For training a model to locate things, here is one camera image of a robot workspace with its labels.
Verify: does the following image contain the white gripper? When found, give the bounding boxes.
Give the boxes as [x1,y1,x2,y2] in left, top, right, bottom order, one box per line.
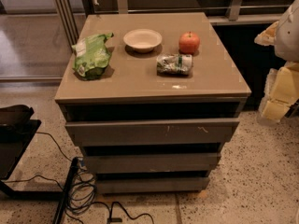
[254,21,299,121]

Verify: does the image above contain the grey top drawer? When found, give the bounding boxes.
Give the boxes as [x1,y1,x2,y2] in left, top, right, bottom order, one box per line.
[65,119,239,147]

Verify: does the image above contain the grey drawer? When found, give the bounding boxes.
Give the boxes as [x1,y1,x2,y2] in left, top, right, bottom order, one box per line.
[65,119,239,147]
[96,177,209,194]
[84,153,221,174]

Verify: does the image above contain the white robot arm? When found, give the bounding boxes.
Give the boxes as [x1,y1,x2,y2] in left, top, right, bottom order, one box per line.
[254,0,299,123]

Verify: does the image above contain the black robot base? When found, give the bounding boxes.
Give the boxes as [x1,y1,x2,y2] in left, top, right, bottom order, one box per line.
[0,105,78,224]

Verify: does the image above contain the grey drawer cabinet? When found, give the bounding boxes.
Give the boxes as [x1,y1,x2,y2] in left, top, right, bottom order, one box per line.
[55,13,250,182]

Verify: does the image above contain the grey middle drawer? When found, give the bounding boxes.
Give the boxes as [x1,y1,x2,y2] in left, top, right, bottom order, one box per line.
[84,153,221,174]

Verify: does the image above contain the grey bottom drawer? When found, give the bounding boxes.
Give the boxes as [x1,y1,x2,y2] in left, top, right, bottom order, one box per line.
[96,177,209,194]

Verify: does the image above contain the red apple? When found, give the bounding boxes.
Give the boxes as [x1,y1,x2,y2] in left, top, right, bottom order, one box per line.
[178,32,200,54]

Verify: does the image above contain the crumpled white green packet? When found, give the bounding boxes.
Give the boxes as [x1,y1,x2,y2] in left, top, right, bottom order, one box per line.
[156,54,192,76]

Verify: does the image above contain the white paper bowl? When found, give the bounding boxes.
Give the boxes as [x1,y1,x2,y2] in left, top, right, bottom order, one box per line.
[123,29,162,53]

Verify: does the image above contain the green chip bag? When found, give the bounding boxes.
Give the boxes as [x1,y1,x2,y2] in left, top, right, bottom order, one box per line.
[72,33,114,80]

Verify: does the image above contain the metal railing frame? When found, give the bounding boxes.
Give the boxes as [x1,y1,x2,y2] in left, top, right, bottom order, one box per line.
[54,0,294,44]

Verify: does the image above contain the black floor cables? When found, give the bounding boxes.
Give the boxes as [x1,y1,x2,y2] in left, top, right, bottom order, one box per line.
[3,131,156,224]

